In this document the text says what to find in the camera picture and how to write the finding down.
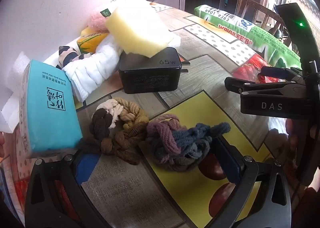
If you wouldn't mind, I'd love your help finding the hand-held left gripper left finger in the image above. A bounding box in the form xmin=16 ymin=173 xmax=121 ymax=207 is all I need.
xmin=25 ymin=150 xmax=108 ymax=228

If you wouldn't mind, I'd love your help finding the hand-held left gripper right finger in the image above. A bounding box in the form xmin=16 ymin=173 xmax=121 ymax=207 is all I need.
xmin=210 ymin=137 xmax=292 ymax=228

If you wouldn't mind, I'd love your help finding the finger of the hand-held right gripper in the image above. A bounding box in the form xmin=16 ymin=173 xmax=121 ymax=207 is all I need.
xmin=224 ymin=76 xmax=305 ymax=94
xmin=260 ymin=66 xmax=302 ymax=80

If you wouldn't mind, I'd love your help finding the teal tissue pack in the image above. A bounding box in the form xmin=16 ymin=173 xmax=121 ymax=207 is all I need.
xmin=19 ymin=59 xmax=83 ymax=159

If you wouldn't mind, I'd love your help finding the purple blue knitted scrunchie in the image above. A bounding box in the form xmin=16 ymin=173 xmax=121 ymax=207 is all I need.
xmin=82 ymin=97 xmax=232 ymax=172

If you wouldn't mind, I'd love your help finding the white towel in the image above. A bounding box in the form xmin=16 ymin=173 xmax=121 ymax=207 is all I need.
xmin=62 ymin=43 xmax=123 ymax=102

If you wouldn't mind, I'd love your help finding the white foam block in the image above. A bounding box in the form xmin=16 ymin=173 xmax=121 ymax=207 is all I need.
xmin=0 ymin=52 xmax=32 ymax=134

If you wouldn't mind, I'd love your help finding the yellow sponge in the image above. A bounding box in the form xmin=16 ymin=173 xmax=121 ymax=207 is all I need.
xmin=105 ymin=6 xmax=174 ymax=58

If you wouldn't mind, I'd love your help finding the white foam tray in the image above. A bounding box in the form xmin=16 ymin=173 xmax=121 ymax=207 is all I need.
xmin=0 ymin=0 xmax=173 ymax=89

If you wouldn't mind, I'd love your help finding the person's right hand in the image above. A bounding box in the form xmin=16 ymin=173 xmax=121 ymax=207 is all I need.
xmin=286 ymin=118 xmax=300 ymax=169

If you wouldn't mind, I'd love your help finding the fruit print tablecloth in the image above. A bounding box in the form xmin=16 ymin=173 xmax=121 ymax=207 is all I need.
xmin=0 ymin=2 xmax=320 ymax=228

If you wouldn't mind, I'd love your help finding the green printed package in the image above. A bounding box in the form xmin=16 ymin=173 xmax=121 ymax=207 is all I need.
xmin=194 ymin=5 xmax=304 ymax=69

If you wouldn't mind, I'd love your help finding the wooden chair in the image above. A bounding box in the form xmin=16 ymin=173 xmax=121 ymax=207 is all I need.
xmin=240 ymin=0 xmax=293 ymax=44

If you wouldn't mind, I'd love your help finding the black power charger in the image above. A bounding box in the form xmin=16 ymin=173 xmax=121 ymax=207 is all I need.
xmin=118 ymin=47 xmax=190 ymax=94

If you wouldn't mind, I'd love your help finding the leopard print cloth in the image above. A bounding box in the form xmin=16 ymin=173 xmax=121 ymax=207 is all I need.
xmin=58 ymin=45 xmax=93 ymax=70

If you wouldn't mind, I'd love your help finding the yellow corn packet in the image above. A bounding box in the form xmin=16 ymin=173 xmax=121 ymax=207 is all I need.
xmin=76 ymin=27 xmax=110 ymax=54

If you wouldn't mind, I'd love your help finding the pink fluffy plush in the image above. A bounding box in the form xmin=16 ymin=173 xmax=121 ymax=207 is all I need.
xmin=86 ymin=8 xmax=115 ymax=31

